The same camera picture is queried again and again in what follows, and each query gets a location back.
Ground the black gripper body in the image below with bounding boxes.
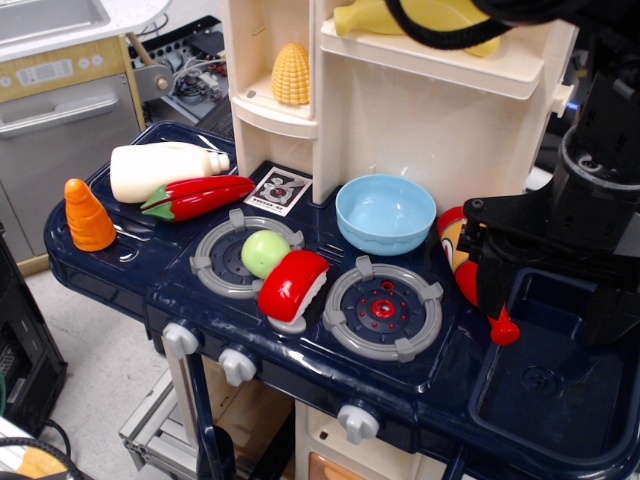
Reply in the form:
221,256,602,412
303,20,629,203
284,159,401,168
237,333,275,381
459,176,639,264

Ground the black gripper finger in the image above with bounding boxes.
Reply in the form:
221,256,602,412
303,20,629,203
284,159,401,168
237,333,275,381
585,259,639,346
476,239,522,318

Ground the orange toy carrot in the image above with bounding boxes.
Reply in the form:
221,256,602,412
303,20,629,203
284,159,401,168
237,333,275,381
64,178,117,252

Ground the light blue plastic bowl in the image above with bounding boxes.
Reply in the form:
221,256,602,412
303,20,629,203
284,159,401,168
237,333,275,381
335,174,437,256

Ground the red toy ketchup bottle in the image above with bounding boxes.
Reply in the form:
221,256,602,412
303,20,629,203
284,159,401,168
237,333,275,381
436,206,520,346

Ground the grey right stove burner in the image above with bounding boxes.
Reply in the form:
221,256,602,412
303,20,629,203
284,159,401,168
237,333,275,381
322,256,444,363

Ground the grey stove burner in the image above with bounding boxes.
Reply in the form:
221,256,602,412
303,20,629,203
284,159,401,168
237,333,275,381
322,256,444,363
189,209,305,300

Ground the grey right stove knob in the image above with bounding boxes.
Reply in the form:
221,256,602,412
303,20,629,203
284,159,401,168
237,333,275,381
337,404,380,445

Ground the grey stove knob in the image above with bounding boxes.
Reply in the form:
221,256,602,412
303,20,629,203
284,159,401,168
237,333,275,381
162,323,200,360
218,348,257,387
337,404,380,445

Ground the red toy sushi piece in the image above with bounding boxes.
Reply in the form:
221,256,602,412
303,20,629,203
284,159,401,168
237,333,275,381
258,250,330,326

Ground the black white sticker label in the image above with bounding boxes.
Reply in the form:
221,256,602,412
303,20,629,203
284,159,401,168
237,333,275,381
244,167,312,217

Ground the green toy apple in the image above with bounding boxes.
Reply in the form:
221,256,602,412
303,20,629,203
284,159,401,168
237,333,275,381
241,230,291,279

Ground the navy blue toy kitchen counter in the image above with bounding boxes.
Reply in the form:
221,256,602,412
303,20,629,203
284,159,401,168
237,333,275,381
43,120,640,480

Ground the cream toy kitchen shelf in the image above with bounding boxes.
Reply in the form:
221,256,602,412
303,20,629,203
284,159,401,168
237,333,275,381
221,1,577,211

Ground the grey middle stove knob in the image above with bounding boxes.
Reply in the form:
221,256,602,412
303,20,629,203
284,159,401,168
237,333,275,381
218,348,257,387

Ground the grey left stove burner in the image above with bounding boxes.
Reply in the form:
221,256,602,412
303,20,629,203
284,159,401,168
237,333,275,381
189,209,305,300

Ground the yellow toy banana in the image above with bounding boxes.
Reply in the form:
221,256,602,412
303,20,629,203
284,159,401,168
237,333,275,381
323,0,489,55

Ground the yellow toy corn cob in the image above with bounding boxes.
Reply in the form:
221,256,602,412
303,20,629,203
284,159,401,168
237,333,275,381
271,43,311,105

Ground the red toy chili pepper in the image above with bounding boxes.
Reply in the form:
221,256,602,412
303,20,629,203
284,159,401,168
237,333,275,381
140,175,255,222

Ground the grey left stove knob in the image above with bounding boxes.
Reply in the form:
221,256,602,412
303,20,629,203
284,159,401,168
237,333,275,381
162,323,200,360

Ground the white toy bottle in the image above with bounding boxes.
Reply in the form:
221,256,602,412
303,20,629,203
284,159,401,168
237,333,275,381
110,142,231,203

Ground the black computer case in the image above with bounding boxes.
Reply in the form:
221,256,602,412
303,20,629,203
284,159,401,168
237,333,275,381
1,242,67,437

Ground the black electronics box with wires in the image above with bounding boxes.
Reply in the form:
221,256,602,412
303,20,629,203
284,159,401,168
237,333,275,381
128,16,234,141

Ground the aluminium extrusion frame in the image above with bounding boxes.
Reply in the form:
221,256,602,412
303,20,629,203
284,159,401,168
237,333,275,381
119,350,199,479

